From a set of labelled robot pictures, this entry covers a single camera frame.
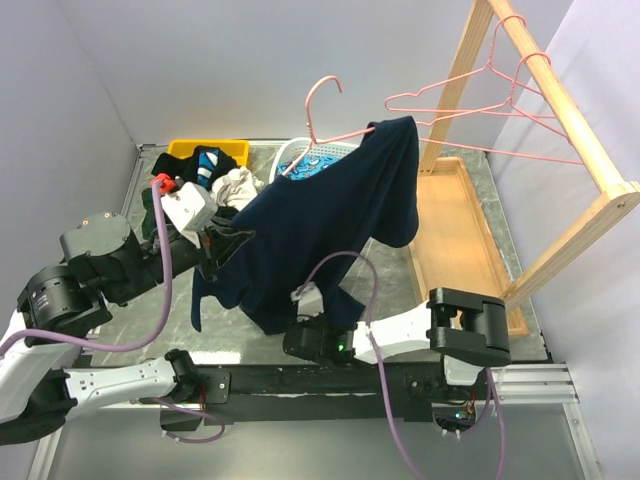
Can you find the blue shark print cloth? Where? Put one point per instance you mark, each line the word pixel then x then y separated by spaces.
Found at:
pixel 309 166

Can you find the wooden clothes rack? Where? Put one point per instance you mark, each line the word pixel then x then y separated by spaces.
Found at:
pixel 617 197

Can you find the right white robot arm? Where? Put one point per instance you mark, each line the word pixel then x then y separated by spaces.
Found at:
pixel 468 330

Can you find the dark green garment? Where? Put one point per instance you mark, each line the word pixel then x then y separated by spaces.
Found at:
pixel 148 226

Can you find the white crumpled garment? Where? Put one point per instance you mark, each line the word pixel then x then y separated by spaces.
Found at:
pixel 236 189

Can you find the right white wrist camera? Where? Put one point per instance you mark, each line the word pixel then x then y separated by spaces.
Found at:
pixel 308 301

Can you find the black garment with blue print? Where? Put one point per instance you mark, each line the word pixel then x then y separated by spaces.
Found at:
pixel 203 166

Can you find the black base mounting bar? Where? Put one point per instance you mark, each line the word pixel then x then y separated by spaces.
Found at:
pixel 246 393

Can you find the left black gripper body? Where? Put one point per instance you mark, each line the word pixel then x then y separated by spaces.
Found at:
pixel 185 254

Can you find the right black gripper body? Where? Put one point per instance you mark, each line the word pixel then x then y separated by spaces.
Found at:
pixel 319 324

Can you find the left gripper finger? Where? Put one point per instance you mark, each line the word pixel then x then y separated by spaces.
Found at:
pixel 221 226
pixel 221 243

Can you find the pink wire hanger front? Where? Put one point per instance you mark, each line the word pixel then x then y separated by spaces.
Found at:
pixel 314 134

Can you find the navy blue t shirt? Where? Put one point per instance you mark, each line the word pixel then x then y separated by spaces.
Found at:
pixel 309 227

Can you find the white plastic basket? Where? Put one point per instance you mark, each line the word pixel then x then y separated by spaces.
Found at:
pixel 296 145

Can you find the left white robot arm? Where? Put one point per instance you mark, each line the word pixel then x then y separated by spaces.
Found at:
pixel 104 263

